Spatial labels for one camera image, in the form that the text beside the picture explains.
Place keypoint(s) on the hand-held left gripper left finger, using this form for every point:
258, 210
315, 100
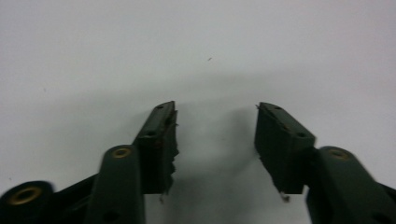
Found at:
157, 149

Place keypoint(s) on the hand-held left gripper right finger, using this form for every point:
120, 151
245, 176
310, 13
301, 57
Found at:
280, 149

